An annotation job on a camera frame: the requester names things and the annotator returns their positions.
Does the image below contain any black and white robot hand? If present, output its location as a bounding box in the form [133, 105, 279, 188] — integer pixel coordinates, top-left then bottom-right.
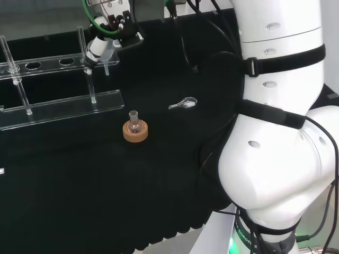
[82, 0, 145, 64]

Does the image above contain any translucent plastic funnel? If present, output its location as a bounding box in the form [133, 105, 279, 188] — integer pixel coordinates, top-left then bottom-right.
[91, 38, 118, 77]

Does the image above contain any clear acrylic funnel stand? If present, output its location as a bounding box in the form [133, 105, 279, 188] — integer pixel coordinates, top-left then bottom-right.
[0, 25, 125, 132]

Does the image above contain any clear glass weighing funnel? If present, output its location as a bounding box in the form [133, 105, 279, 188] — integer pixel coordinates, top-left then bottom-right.
[168, 97, 198, 110]

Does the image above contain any small round-bottom glass flask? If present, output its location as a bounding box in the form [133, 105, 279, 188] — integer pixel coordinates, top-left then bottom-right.
[127, 110, 141, 134]

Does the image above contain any black bench cloth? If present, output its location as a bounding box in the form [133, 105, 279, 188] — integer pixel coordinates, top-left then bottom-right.
[0, 12, 339, 252]

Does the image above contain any cork ring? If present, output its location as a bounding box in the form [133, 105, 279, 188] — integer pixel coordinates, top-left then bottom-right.
[122, 119, 149, 144]

